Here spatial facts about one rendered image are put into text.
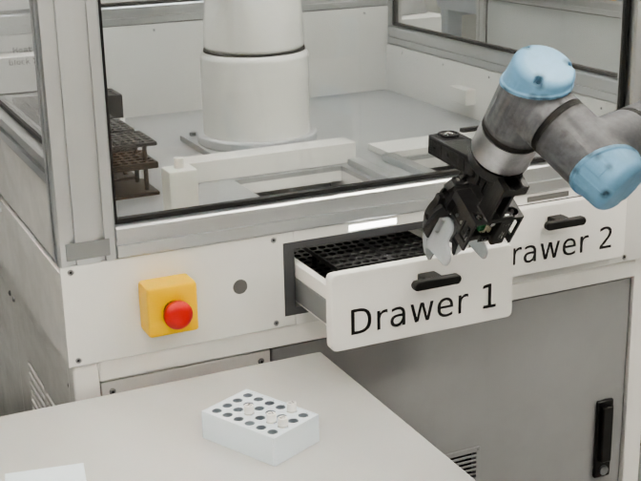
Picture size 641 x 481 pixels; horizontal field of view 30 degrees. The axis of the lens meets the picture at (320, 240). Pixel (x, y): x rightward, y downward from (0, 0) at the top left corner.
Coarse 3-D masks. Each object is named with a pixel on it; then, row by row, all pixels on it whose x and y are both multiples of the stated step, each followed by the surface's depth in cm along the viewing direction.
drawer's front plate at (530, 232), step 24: (528, 216) 188; (576, 216) 192; (600, 216) 194; (624, 216) 196; (504, 240) 187; (528, 240) 190; (552, 240) 192; (576, 240) 194; (600, 240) 196; (624, 240) 198; (528, 264) 191; (552, 264) 193; (576, 264) 195
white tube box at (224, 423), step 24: (216, 408) 152; (240, 408) 152; (264, 408) 151; (216, 432) 150; (240, 432) 147; (264, 432) 145; (288, 432) 145; (312, 432) 149; (264, 456) 145; (288, 456) 146
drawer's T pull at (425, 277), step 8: (424, 272) 165; (432, 272) 165; (416, 280) 162; (424, 280) 162; (432, 280) 162; (440, 280) 163; (448, 280) 163; (456, 280) 164; (416, 288) 161; (424, 288) 162
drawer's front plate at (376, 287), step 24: (384, 264) 163; (408, 264) 164; (432, 264) 166; (456, 264) 168; (480, 264) 169; (504, 264) 171; (336, 288) 160; (360, 288) 162; (384, 288) 164; (408, 288) 165; (432, 288) 167; (456, 288) 169; (480, 288) 170; (504, 288) 172; (336, 312) 161; (360, 312) 163; (384, 312) 165; (408, 312) 166; (432, 312) 168; (456, 312) 170; (480, 312) 172; (504, 312) 173; (336, 336) 162; (360, 336) 164; (384, 336) 166; (408, 336) 167
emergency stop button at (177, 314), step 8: (168, 304) 161; (176, 304) 161; (184, 304) 161; (168, 312) 160; (176, 312) 161; (184, 312) 161; (192, 312) 162; (168, 320) 161; (176, 320) 161; (184, 320) 161; (176, 328) 162
